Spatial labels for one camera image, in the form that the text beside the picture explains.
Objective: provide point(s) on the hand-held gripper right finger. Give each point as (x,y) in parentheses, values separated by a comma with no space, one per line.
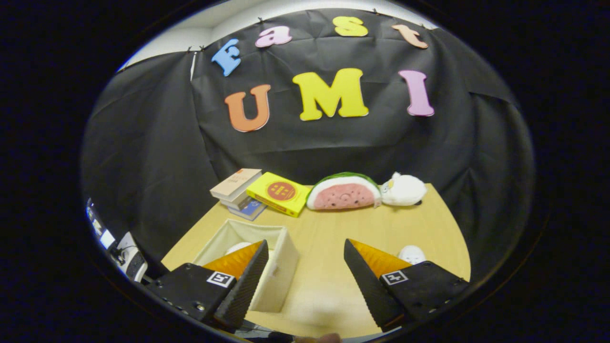
(369,286)

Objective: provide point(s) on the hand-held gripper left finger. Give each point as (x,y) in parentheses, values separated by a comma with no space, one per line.
(243,290)

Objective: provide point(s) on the cream fabric storage box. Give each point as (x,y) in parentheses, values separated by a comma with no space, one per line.
(279,271)

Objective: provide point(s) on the white canvas shoe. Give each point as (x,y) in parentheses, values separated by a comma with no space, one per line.
(238,247)
(412,253)

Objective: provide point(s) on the blue book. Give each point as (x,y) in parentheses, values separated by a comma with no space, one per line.
(250,210)

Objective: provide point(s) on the grey book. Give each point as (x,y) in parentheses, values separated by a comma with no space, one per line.
(236,202)

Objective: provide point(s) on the watermelon slice plush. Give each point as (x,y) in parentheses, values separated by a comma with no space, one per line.
(343,194)

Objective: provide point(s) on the white plush toy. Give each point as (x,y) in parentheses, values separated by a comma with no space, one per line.
(405,190)

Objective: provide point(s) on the yellow book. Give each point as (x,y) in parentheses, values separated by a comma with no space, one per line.
(281,193)

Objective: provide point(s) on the white electronic device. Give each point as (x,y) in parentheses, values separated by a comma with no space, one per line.
(132,255)

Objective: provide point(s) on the black backdrop cloth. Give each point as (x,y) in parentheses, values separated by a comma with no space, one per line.
(333,143)

